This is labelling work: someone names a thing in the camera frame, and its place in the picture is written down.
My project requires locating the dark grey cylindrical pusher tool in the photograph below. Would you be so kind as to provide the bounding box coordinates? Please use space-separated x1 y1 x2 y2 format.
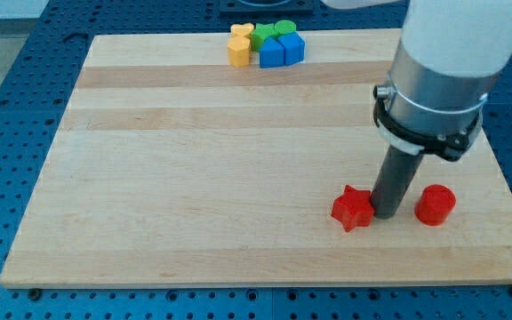
370 146 424 220

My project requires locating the light wooden board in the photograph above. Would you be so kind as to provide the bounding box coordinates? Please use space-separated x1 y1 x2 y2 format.
0 29 512 289

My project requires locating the green cylinder block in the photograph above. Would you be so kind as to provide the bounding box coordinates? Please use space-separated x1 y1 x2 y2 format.
274 20 297 36

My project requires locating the green star block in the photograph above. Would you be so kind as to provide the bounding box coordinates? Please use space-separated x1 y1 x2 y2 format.
251 23 277 52

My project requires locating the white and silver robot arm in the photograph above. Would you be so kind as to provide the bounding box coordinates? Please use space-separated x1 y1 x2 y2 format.
371 0 512 220

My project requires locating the yellow heart block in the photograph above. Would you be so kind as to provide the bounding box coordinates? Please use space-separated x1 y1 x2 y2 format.
230 22 255 39

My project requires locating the red cylinder block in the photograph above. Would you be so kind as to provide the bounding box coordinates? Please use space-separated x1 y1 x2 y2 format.
414 184 457 227

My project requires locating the blue pentagon block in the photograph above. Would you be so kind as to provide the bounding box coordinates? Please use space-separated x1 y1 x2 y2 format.
277 32 306 66

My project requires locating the red star block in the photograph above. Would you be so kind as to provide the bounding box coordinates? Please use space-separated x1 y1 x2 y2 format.
331 185 375 232

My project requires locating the yellow hexagon block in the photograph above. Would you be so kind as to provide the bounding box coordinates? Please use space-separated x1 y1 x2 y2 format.
227 36 251 68

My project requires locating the blue triangle block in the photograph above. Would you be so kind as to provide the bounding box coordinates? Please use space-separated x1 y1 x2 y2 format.
259 37 284 68

